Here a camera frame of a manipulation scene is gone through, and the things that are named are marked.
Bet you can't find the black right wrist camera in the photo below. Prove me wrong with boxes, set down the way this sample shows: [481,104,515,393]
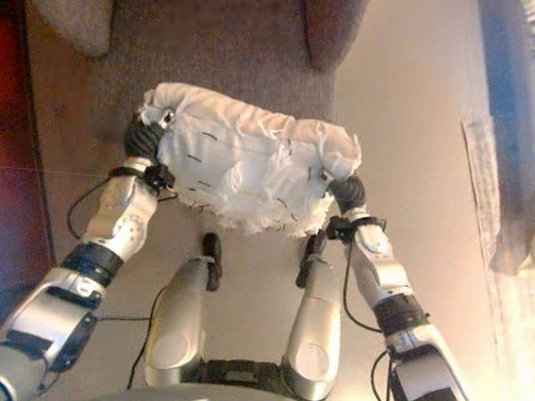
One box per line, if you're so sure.
[326,215,357,242]

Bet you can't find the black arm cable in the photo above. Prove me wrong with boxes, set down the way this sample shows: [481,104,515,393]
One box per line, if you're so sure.
[51,180,179,390]
[330,241,437,401]

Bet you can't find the silver robot right leg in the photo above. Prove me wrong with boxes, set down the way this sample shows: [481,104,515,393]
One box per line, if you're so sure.
[276,233,353,401]

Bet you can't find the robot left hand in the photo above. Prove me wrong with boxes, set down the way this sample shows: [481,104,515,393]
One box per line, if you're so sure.
[122,101,178,164]

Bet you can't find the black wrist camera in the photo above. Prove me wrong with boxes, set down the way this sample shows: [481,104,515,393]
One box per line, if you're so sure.
[147,162,178,191]
[326,215,357,242]

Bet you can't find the grey patterned rug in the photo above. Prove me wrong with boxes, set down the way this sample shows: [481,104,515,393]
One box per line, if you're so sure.
[444,114,535,278]

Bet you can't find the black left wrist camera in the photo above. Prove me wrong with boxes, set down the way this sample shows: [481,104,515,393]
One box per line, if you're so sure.
[147,162,178,191]

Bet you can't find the silver robot leg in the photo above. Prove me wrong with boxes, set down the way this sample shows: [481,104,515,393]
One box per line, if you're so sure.
[141,226,226,393]
[276,233,353,401]

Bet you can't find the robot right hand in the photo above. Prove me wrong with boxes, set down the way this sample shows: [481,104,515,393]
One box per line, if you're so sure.
[313,166,370,218]

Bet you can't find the grey upholstered armchair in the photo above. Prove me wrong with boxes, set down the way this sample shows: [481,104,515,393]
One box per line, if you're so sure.
[0,0,373,209]

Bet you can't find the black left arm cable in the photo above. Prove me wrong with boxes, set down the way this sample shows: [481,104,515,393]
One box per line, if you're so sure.
[51,180,179,390]

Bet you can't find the silver robot left leg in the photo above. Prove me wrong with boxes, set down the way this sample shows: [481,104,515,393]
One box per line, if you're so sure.
[141,226,226,393]

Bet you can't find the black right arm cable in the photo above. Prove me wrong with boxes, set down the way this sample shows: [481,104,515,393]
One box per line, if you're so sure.
[330,241,437,401]

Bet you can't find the grey robot torso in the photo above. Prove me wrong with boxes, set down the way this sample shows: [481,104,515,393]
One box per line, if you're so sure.
[81,343,361,401]

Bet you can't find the brown wooden furniture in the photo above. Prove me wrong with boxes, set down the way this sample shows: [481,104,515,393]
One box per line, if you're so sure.
[0,0,82,351]

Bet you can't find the white fringed cushion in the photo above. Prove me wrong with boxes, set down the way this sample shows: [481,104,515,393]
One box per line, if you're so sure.
[127,78,368,245]

